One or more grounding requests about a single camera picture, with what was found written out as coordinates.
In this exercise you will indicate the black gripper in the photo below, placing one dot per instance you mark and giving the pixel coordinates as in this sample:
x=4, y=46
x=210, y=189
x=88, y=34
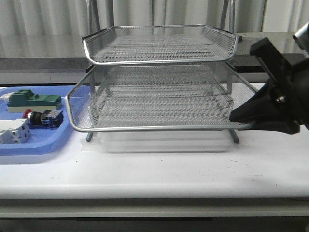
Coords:
x=282, y=104

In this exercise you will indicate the red emergency push button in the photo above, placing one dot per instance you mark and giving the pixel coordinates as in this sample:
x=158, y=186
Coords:
x=47, y=118

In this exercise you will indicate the silver mesh top tray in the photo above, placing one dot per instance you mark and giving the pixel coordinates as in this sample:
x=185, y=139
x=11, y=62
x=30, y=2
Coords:
x=121, y=45

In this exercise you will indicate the blue plastic tray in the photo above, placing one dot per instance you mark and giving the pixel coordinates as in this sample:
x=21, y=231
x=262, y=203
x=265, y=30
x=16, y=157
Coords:
x=42, y=139

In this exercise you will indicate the green electrical terminal block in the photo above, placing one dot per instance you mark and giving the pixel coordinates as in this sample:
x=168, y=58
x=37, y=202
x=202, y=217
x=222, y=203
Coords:
x=25, y=99

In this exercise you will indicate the white circuit breaker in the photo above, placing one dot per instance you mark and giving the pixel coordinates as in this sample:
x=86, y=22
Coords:
x=14, y=131

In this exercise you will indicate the small white component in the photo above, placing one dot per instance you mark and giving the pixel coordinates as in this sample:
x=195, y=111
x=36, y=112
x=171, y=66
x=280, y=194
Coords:
x=6, y=96

